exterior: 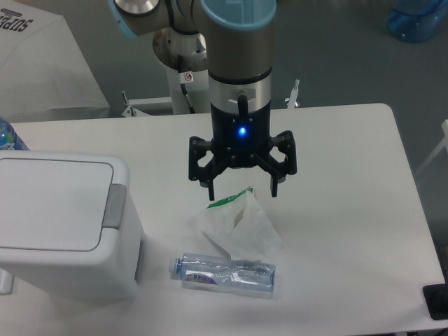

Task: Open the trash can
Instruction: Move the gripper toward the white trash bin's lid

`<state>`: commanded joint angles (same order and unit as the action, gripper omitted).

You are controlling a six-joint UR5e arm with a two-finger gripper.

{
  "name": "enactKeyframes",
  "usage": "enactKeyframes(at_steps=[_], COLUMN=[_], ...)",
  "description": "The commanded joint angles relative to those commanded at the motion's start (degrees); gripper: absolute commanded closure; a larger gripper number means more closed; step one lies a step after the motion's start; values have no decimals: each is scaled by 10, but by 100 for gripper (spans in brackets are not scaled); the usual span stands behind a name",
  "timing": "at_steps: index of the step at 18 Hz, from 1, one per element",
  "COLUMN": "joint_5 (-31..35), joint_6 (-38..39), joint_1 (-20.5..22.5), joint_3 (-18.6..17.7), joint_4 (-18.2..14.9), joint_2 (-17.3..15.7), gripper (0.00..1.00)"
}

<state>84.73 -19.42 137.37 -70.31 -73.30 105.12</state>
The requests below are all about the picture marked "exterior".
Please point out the crushed clear plastic water bottle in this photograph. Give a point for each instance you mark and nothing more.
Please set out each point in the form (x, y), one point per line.
(222, 275)

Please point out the white chair frame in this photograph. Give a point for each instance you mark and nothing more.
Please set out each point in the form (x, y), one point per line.
(434, 161)

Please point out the upright blue-label water bottle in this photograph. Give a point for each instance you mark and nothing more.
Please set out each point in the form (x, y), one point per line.
(10, 140)

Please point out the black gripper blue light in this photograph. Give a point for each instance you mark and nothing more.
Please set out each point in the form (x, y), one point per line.
(241, 140)

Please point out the crumpled clear plastic bag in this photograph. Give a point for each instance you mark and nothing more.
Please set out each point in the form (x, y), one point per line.
(240, 226)

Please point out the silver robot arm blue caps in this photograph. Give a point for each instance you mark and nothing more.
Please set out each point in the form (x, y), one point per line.
(233, 42)

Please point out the black device at table edge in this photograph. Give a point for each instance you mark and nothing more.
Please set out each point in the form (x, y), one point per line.
(436, 300)

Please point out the blue water jug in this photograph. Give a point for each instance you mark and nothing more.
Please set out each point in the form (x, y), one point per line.
(416, 21)

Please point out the white push-lid trash can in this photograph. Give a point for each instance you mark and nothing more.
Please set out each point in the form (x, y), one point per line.
(69, 225)

